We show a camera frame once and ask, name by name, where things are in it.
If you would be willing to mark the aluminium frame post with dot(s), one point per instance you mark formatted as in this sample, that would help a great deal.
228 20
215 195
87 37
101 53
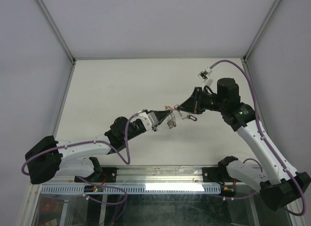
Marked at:
53 27
262 29

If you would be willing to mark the white slotted cable duct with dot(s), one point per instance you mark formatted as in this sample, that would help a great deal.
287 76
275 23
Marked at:
173 188

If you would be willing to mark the aluminium mounting rail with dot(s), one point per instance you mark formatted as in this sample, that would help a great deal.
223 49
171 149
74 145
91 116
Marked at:
133 174

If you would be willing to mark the left aluminium frame post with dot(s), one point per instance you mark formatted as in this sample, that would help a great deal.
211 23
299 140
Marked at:
53 27

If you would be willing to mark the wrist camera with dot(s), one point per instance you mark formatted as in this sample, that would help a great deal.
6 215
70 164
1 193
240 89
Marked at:
149 120
206 77

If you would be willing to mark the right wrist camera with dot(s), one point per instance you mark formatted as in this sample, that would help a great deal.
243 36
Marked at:
206 77

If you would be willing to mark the keyring with yellow handle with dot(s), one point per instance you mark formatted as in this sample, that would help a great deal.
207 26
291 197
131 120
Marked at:
171 119

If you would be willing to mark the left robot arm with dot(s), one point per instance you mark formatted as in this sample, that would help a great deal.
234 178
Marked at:
50 158

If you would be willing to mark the right aluminium frame post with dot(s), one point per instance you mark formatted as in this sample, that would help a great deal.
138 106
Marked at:
262 29

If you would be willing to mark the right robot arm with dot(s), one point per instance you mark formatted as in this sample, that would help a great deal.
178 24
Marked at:
280 183

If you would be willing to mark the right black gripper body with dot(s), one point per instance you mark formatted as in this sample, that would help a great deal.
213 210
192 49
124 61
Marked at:
202 101

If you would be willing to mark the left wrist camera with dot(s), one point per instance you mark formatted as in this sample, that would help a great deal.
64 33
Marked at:
149 120

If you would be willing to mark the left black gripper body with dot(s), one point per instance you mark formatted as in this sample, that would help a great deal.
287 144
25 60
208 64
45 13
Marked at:
154 129

